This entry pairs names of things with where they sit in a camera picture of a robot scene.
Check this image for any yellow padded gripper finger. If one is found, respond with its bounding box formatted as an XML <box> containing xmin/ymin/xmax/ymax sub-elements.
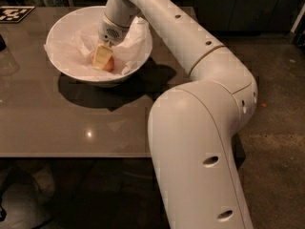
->
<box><xmin>92</xmin><ymin>44</ymin><xmax>113</xmax><ymax>70</ymax></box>

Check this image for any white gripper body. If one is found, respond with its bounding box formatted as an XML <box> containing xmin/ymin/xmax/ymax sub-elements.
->
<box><xmin>98</xmin><ymin>14</ymin><xmax>128</xmax><ymax>45</ymax></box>

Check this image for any orange-red apple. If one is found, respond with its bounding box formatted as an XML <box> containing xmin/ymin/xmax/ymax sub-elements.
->
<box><xmin>99</xmin><ymin>57</ymin><xmax>114</xmax><ymax>73</ymax></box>

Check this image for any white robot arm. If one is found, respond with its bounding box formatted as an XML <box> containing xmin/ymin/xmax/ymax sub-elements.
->
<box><xmin>99</xmin><ymin>0</ymin><xmax>258</xmax><ymax>229</ymax></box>

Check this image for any white robot base below table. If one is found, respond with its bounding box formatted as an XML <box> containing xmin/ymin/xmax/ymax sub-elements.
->
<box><xmin>0</xmin><ymin>165</ymin><xmax>55</xmax><ymax>229</ymax></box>

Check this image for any white ceramic bowl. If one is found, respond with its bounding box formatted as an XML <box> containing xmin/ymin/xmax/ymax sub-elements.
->
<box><xmin>45</xmin><ymin>5</ymin><xmax>153</xmax><ymax>88</ymax></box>

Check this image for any white crumpled paper liner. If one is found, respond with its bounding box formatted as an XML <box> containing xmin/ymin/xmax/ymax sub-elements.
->
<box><xmin>43</xmin><ymin>14</ymin><xmax>151</xmax><ymax>80</ymax></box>

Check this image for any black object at table edge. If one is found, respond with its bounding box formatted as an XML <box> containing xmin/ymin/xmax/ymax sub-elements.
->
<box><xmin>0</xmin><ymin>34</ymin><xmax>7</xmax><ymax>52</ymax></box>

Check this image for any black white fiducial marker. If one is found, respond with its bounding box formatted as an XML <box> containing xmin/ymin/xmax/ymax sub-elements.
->
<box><xmin>0</xmin><ymin>6</ymin><xmax>35</xmax><ymax>24</ymax></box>

